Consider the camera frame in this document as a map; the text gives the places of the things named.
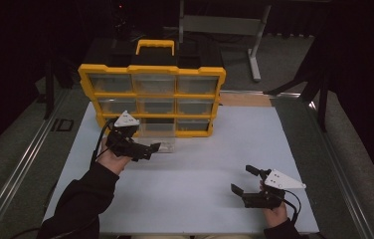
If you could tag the wooden board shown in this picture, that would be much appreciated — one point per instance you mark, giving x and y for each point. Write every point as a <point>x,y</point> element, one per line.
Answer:
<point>244,99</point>

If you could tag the grey metal desk frame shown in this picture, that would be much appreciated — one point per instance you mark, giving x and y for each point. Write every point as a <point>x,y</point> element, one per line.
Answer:
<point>221,25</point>

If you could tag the clear plastic screw drawer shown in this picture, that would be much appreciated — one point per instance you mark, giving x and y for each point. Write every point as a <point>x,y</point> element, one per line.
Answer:
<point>167,145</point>

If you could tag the yellow black organizer cabinet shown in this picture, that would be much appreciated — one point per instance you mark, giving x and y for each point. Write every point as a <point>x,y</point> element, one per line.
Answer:
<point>155,69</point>

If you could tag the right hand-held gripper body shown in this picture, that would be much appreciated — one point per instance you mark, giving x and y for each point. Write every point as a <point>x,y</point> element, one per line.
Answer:
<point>279,182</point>

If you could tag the person's right hand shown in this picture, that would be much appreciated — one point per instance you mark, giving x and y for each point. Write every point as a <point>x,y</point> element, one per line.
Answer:
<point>274,215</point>

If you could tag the set of clear organizer bins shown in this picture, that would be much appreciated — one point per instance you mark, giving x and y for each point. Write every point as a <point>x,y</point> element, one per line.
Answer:
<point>156,106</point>

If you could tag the aluminium rail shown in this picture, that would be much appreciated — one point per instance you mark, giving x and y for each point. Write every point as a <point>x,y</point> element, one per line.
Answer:
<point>337,166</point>
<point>16,172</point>

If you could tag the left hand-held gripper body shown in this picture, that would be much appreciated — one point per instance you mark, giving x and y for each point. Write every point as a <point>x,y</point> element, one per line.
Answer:
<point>123,142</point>

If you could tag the black metal stand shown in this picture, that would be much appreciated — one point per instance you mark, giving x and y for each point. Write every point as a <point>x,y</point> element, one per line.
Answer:
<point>317,83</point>
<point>49,89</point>

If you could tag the person's left hand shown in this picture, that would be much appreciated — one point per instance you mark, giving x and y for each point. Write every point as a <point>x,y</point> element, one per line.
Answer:
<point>112,161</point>

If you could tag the dark device with red light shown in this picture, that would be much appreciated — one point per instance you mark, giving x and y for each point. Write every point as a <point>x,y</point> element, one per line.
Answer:
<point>121,16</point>

